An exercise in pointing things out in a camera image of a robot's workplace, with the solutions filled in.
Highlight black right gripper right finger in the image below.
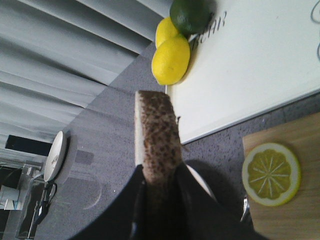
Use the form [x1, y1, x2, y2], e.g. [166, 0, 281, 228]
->
[175, 163, 266, 240]

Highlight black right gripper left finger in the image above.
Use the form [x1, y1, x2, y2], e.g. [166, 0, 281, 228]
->
[65, 163, 148, 240]

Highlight white bread slice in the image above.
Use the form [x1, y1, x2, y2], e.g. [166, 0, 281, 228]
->
[134, 90, 182, 190]

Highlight white bear tray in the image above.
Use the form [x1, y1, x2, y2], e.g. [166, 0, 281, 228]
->
[166, 0, 320, 144]

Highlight lemon slice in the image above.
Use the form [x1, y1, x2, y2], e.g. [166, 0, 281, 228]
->
[242, 142, 302, 207]

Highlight wooden cutting board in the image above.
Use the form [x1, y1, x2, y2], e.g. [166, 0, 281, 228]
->
[242, 113, 320, 240]

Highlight white round disc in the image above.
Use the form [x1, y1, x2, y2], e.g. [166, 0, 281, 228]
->
[43, 131, 67, 182]

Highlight yellow lemon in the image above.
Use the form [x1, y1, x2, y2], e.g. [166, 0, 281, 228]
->
[151, 34, 191, 86]
[155, 16, 180, 49]

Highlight grey curtain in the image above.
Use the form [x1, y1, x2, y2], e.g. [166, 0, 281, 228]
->
[0, 0, 171, 161]

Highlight green lime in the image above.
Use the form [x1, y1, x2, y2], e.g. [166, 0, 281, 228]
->
[169, 0, 216, 37]

